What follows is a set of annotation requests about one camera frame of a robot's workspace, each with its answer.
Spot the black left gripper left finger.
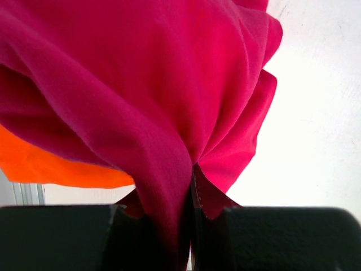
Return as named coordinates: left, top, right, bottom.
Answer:
left=109, top=190, right=158, bottom=270

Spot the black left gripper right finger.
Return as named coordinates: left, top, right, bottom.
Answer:
left=190, top=164, right=240, bottom=270

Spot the magenta t shirt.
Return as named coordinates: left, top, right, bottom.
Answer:
left=1, top=1, right=283, bottom=270

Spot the orange folded t shirt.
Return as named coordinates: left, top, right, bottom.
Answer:
left=1, top=127, right=134, bottom=189

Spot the aluminium front rail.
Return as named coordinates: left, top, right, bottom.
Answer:
left=12, top=183, right=45, bottom=206

